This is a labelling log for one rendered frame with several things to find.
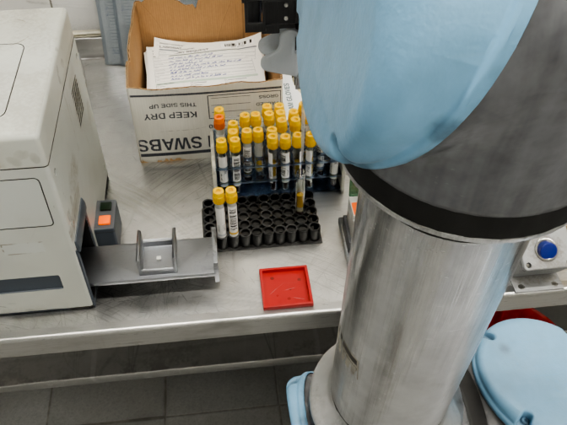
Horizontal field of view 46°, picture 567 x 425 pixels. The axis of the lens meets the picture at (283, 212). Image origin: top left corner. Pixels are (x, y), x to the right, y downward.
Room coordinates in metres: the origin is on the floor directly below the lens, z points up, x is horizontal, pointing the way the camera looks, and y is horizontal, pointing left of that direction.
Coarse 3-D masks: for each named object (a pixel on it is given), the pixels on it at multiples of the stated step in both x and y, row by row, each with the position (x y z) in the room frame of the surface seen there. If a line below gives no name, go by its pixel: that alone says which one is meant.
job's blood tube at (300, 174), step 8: (296, 176) 0.70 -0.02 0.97; (304, 176) 0.70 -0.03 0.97; (296, 184) 0.70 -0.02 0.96; (304, 184) 0.70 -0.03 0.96; (296, 192) 0.70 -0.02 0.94; (304, 192) 0.70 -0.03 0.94; (296, 200) 0.70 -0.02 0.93; (304, 200) 0.70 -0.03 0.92; (296, 208) 0.70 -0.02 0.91; (304, 208) 0.70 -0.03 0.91
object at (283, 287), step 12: (264, 276) 0.60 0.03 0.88; (276, 276) 0.60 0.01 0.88; (288, 276) 0.60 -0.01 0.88; (300, 276) 0.60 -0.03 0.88; (264, 288) 0.57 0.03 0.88; (276, 288) 0.57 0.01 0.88; (288, 288) 0.57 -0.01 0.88; (300, 288) 0.57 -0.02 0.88; (264, 300) 0.55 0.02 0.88; (276, 300) 0.55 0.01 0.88; (288, 300) 0.55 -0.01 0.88; (300, 300) 0.55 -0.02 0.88; (312, 300) 0.55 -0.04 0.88
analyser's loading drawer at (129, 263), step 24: (144, 240) 0.62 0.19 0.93; (168, 240) 0.62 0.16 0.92; (192, 240) 0.63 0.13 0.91; (216, 240) 0.61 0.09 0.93; (96, 264) 0.58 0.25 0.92; (120, 264) 0.58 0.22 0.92; (144, 264) 0.58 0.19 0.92; (168, 264) 0.58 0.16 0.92; (192, 264) 0.58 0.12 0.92; (216, 264) 0.57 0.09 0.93
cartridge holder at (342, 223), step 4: (344, 216) 0.68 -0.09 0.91; (340, 220) 0.70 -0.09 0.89; (344, 220) 0.67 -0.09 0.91; (340, 224) 0.69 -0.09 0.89; (344, 224) 0.67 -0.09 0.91; (340, 228) 0.68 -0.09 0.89; (344, 228) 0.67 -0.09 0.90; (340, 232) 0.68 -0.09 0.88; (344, 232) 0.66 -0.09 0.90; (348, 232) 0.65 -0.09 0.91; (344, 236) 0.66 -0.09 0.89; (348, 236) 0.64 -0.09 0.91; (344, 240) 0.65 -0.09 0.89; (348, 240) 0.63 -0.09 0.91; (344, 244) 0.65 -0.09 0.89; (348, 244) 0.63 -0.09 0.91; (344, 248) 0.64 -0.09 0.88; (348, 248) 0.63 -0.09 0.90; (344, 252) 0.64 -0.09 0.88; (348, 252) 0.63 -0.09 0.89; (348, 256) 0.62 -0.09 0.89
